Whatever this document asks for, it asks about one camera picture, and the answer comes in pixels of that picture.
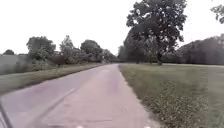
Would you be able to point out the grey asphalt path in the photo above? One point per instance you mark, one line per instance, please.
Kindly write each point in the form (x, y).
(100, 100)

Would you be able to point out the large dark tree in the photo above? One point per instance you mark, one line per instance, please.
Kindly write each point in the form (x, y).
(156, 26)

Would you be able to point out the wide grass field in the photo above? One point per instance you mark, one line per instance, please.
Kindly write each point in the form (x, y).
(180, 90)

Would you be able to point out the row of trees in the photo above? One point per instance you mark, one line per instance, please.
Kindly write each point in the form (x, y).
(40, 48)

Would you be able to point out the narrow grass verge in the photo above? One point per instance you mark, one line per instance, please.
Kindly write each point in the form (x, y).
(26, 78)

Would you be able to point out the wood of trees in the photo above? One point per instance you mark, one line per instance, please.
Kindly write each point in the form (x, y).
(203, 51)

